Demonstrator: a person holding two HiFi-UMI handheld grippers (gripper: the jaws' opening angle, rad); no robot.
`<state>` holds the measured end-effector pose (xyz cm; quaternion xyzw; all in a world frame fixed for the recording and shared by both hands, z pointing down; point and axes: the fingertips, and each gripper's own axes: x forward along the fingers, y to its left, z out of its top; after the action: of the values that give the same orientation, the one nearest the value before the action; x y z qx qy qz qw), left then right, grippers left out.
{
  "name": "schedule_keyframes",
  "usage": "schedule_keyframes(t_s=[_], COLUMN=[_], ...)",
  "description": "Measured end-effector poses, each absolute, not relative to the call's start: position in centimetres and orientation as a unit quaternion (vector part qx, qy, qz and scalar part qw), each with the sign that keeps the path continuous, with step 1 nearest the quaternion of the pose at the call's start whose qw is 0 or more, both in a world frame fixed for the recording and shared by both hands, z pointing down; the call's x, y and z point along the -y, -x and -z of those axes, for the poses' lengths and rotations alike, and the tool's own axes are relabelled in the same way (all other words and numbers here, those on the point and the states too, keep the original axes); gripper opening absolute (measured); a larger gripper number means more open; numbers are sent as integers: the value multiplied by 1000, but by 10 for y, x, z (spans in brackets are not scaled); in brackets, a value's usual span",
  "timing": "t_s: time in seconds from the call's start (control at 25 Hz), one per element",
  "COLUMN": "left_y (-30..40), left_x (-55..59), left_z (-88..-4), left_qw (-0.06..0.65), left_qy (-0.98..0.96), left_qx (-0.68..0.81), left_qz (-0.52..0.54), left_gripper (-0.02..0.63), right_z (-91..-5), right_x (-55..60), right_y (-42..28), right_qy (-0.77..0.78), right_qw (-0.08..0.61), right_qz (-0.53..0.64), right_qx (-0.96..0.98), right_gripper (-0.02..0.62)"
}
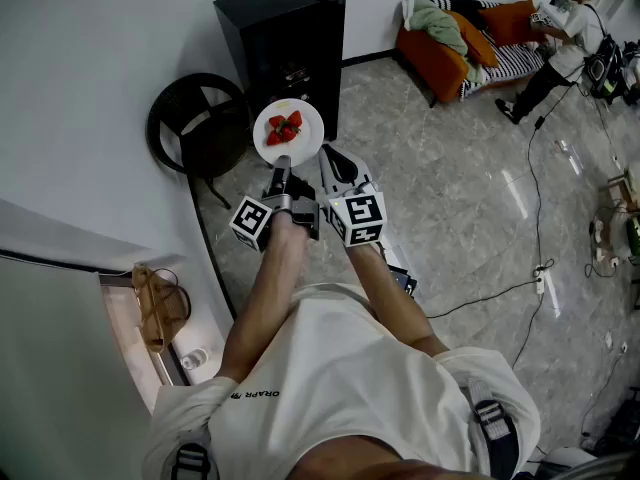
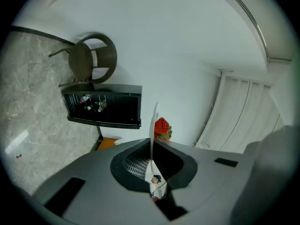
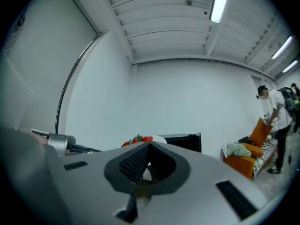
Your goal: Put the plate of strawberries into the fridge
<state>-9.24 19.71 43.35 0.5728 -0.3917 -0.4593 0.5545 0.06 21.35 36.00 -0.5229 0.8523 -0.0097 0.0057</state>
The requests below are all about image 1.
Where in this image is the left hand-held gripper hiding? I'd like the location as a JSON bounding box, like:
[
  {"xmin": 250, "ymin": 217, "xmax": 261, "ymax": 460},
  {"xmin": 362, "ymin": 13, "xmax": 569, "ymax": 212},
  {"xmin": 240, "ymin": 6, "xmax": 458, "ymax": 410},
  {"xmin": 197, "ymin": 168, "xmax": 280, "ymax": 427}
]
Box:
[{"xmin": 228, "ymin": 154, "xmax": 321, "ymax": 253}]

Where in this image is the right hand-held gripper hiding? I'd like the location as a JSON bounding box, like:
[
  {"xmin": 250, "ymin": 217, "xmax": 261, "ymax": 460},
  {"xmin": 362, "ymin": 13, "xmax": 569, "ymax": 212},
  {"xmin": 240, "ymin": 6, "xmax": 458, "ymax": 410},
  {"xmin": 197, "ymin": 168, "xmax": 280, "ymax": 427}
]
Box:
[{"xmin": 318, "ymin": 143, "xmax": 389, "ymax": 248}]

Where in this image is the white round plate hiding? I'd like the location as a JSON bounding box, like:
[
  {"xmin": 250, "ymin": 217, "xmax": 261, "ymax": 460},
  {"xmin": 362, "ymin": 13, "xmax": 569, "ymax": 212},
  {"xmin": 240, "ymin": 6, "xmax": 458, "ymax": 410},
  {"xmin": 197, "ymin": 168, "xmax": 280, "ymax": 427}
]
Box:
[{"xmin": 252, "ymin": 97, "xmax": 326, "ymax": 167}]

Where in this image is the black mini fridge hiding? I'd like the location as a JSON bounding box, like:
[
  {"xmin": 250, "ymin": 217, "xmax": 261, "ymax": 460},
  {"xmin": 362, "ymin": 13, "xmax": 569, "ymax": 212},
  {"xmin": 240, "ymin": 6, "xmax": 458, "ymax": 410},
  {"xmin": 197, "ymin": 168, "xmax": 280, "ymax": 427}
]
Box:
[{"xmin": 213, "ymin": 0, "xmax": 349, "ymax": 142}]

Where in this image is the person's right forearm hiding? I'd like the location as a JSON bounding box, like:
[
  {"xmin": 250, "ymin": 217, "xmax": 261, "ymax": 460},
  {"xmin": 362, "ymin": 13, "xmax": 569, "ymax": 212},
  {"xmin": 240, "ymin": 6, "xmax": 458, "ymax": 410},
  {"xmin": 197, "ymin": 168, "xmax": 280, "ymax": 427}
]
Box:
[{"xmin": 344, "ymin": 240, "xmax": 449, "ymax": 357}]

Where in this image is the person's left forearm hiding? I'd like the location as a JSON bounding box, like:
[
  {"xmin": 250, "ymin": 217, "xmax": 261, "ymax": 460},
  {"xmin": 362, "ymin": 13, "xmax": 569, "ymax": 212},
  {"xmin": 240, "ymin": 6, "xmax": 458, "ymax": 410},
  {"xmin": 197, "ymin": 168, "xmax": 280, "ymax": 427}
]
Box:
[{"xmin": 219, "ymin": 212, "xmax": 311, "ymax": 384}]

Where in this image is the black wicker chair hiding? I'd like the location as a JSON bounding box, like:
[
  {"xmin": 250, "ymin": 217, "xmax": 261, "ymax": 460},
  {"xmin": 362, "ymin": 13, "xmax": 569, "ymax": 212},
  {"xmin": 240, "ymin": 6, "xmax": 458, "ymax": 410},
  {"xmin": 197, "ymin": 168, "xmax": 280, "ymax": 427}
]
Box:
[{"xmin": 145, "ymin": 71, "xmax": 254, "ymax": 210}]

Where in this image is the white board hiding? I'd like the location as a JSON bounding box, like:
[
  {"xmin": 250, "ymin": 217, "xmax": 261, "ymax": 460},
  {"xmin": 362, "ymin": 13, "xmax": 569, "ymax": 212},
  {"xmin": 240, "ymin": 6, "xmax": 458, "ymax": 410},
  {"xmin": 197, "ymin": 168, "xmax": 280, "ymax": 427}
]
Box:
[{"xmin": 377, "ymin": 240, "xmax": 407, "ymax": 274}]

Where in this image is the dark flat device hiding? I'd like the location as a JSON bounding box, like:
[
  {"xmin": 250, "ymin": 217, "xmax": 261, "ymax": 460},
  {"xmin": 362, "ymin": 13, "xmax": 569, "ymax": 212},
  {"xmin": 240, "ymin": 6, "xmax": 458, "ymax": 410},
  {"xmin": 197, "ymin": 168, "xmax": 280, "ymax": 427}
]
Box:
[{"xmin": 387, "ymin": 262, "xmax": 419, "ymax": 297}]

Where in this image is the orange sofa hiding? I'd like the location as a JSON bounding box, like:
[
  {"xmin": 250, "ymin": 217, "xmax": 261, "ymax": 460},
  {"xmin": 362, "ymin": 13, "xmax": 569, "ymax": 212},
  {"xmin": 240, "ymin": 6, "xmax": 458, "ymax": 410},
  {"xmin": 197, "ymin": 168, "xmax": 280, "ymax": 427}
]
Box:
[{"xmin": 395, "ymin": 0, "xmax": 551, "ymax": 109}]

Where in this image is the light green blanket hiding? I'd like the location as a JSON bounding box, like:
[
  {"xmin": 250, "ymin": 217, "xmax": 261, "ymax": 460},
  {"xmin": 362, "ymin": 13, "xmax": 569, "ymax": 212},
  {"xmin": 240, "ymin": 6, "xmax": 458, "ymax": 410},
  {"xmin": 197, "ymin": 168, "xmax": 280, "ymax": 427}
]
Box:
[{"xmin": 402, "ymin": 0, "xmax": 486, "ymax": 87}]

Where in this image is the orange cushion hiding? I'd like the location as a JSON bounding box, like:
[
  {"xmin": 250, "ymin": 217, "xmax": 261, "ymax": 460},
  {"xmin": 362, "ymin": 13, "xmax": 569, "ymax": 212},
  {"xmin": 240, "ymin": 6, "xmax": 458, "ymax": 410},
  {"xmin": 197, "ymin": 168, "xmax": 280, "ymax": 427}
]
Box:
[
  {"xmin": 442, "ymin": 10, "xmax": 500, "ymax": 68},
  {"xmin": 478, "ymin": 0, "xmax": 549, "ymax": 48}
]

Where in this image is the brown woven handbag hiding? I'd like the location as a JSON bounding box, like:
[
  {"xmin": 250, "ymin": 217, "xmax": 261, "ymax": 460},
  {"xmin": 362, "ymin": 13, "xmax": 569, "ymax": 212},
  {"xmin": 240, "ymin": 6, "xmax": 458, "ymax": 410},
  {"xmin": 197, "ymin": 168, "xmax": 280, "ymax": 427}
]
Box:
[{"xmin": 130, "ymin": 262, "xmax": 193, "ymax": 354}]

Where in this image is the person's white t-shirt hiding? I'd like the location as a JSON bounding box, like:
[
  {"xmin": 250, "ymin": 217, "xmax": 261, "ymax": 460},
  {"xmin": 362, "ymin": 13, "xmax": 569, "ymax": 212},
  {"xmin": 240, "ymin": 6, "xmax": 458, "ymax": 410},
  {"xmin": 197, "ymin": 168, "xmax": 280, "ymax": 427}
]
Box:
[{"xmin": 141, "ymin": 282, "xmax": 542, "ymax": 480}]

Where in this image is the black white striped cover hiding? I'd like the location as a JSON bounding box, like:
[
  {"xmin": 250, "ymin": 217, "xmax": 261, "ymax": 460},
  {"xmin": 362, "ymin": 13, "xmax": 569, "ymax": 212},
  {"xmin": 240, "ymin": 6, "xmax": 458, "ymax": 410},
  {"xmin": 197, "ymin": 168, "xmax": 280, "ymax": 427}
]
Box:
[{"xmin": 424, "ymin": 0, "xmax": 546, "ymax": 99}]

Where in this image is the small white cup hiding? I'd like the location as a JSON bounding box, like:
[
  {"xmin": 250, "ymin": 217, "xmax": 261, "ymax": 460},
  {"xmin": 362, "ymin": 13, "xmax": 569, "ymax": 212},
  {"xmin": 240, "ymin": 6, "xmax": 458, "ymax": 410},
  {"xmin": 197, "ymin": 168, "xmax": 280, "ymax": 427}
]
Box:
[{"xmin": 180, "ymin": 347, "xmax": 209, "ymax": 370}]

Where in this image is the wooden stool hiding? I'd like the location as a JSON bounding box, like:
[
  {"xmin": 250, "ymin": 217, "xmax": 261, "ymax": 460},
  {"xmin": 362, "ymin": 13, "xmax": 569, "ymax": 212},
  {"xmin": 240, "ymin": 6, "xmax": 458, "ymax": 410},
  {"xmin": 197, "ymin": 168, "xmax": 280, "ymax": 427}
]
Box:
[{"xmin": 607, "ymin": 160, "xmax": 640, "ymax": 209}]

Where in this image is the person's face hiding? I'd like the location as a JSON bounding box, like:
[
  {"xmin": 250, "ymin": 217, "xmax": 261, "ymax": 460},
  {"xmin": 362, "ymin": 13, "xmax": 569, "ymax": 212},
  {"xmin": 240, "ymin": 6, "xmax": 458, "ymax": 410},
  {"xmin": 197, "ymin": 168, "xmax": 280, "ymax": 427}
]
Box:
[{"xmin": 292, "ymin": 435, "xmax": 506, "ymax": 480}]

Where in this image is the green black bag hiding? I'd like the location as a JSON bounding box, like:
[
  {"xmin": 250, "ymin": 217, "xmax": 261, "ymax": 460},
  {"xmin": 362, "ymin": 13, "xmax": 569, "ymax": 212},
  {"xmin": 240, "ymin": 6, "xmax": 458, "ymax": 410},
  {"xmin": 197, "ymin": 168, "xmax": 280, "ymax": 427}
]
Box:
[{"xmin": 625, "ymin": 215, "xmax": 640, "ymax": 257}]

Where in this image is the black cable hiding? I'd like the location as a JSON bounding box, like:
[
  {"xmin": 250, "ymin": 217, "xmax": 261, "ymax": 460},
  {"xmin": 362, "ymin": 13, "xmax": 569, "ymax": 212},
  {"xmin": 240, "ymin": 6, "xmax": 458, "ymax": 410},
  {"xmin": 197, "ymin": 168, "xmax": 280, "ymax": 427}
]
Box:
[
  {"xmin": 510, "ymin": 290, "xmax": 547, "ymax": 369},
  {"xmin": 424, "ymin": 276, "xmax": 544, "ymax": 319},
  {"xmin": 527, "ymin": 80, "xmax": 576, "ymax": 274}
]

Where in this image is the grey harness strap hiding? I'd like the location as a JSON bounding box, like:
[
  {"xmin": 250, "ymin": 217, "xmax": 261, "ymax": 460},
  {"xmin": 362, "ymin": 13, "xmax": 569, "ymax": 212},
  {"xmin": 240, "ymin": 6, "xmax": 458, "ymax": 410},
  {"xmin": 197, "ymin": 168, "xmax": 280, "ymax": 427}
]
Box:
[
  {"xmin": 172, "ymin": 442, "xmax": 211, "ymax": 480},
  {"xmin": 467, "ymin": 377, "xmax": 521, "ymax": 480}
]

